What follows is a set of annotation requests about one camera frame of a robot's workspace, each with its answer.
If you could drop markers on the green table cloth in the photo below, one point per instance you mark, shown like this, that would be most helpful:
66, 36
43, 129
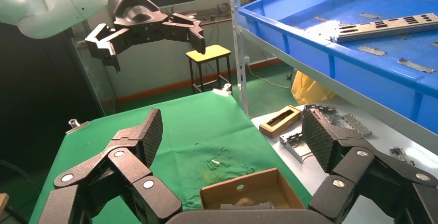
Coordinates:
191, 126

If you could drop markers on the yellow plastic bag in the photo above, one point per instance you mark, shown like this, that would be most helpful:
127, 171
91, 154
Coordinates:
308, 90

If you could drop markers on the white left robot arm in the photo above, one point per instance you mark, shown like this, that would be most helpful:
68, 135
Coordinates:
51, 3

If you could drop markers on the small white scrap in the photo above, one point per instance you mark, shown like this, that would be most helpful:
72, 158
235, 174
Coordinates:
215, 163

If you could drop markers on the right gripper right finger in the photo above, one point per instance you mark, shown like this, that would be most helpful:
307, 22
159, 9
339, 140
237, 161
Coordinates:
318, 137

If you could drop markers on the small wooden piece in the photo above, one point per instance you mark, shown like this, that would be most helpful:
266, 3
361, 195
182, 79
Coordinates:
3, 202

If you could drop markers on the white flat board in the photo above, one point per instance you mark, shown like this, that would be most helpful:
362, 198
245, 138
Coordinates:
383, 137

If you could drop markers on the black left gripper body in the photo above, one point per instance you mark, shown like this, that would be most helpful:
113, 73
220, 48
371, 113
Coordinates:
137, 14

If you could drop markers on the slotted metal frame part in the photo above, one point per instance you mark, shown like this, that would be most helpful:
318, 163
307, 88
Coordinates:
320, 108

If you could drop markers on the silver metal I/O shield plate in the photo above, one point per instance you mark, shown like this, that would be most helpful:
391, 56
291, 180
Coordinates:
397, 27

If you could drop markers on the small slotted metal strip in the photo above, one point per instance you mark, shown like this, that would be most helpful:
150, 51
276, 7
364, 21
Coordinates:
400, 154

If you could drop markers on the yellow seat black stool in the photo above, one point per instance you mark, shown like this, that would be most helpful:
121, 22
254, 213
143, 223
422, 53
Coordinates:
208, 52

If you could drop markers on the grey metal plate part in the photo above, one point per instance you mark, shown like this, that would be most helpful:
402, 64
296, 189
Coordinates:
294, 147

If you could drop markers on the large blue plastic tray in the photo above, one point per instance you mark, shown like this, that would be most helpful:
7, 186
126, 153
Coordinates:
376, 72

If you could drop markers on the perforated steel shelf post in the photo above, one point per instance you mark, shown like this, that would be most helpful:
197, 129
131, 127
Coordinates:
239, 61

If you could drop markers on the shallow brown cardboard box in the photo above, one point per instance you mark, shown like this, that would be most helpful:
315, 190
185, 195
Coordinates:
222, 190

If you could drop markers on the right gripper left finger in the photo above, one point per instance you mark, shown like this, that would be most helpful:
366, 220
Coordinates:
150, 140

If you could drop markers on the white metal shelf board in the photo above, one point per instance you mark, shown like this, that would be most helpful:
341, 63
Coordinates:
342, 92

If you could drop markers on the small brown rectangular box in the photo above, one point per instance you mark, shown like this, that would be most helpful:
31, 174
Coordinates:
280, 121

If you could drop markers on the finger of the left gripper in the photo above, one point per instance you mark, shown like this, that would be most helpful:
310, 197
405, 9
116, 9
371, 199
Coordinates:
186, 29
104, 43

